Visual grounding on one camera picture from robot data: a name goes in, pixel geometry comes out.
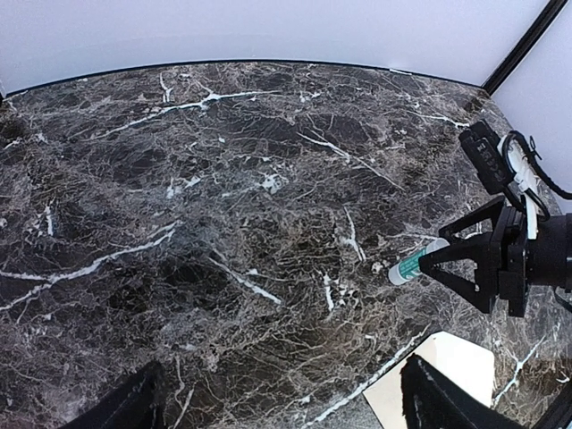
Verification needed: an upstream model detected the beige paper envelope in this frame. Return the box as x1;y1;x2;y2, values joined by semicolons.
364;331;495;428

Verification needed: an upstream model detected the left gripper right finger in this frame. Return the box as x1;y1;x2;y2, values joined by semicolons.
400;354;521;429

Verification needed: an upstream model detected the white green glue stick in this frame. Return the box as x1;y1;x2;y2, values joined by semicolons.
388;238;450;286

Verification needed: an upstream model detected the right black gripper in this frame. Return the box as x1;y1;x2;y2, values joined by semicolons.
419;196;529;317

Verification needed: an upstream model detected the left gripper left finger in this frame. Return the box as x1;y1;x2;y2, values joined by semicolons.
63;361;166;429

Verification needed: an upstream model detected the right black frame post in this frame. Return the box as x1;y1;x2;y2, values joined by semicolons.
482;0;568;96

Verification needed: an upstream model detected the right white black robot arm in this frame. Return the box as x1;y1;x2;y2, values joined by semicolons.
419;197;571;317

